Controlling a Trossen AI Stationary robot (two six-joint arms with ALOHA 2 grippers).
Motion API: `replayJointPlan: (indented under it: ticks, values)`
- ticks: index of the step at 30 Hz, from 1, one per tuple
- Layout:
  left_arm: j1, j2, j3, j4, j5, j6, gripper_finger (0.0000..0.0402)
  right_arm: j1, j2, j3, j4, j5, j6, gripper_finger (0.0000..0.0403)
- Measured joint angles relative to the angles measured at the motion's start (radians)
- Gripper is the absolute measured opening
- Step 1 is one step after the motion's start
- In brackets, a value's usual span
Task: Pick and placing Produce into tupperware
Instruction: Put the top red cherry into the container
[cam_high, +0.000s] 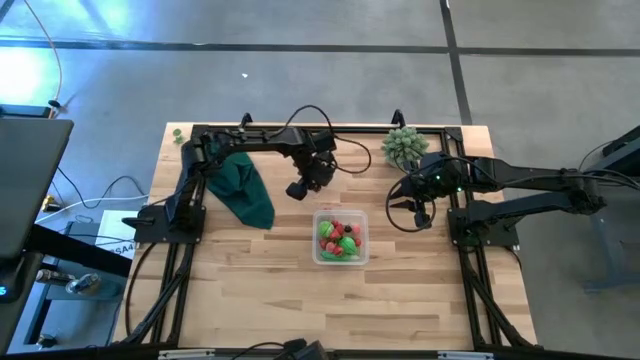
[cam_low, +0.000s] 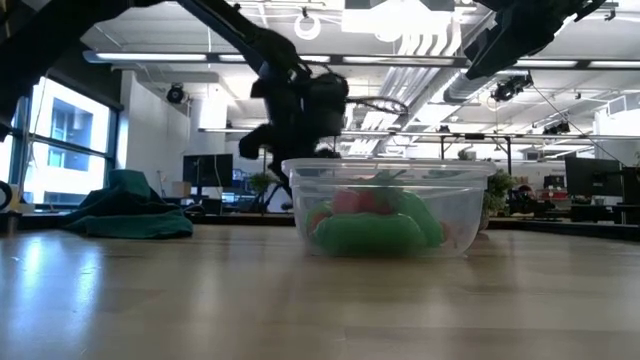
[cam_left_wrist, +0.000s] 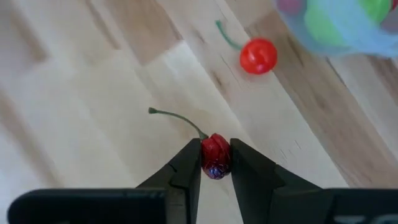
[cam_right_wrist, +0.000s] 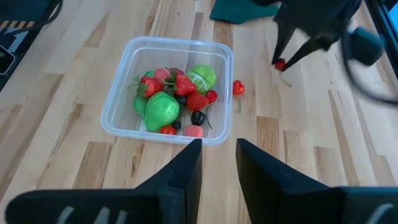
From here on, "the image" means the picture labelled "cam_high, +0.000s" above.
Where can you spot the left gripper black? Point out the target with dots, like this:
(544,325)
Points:
(317,170)

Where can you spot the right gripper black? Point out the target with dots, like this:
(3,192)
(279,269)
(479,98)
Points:
(425,185)

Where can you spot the green cabbage toy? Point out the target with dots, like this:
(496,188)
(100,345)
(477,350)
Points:
(326,229)
(347,245)

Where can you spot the clear plastic tupperware container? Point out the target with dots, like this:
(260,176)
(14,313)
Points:
(363,252)

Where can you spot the green pea pod toy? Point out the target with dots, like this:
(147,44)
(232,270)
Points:
(330,257)

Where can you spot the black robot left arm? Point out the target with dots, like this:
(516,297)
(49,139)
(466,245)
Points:
(250,140)

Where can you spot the dark green cloth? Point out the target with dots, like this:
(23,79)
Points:
(245,195)

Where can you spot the green succulent plant in pot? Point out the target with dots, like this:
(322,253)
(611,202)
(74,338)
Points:
(405,143)

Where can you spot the small green leaf sprig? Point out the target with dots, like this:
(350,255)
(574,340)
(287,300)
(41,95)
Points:
(177,133)

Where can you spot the black bulky device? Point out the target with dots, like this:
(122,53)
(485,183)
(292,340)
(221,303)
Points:
(306,351)

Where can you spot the white printed label sheet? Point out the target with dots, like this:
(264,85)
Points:
(112,235)

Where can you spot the black desk support bar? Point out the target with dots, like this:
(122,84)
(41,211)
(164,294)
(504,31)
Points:
(80,252)

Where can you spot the grey desk top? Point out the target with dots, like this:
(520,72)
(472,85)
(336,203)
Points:
(30,185)

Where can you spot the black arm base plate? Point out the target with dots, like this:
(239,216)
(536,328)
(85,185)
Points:
(150,233)
(492,236)

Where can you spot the black aluminium table frame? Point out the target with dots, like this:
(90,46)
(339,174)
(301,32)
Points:
(400,129)

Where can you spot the white frame bracket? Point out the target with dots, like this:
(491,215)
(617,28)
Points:
(186,354)
(465,355)

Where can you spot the blue grey table frame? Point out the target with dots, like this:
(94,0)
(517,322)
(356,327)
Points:
(607,250)

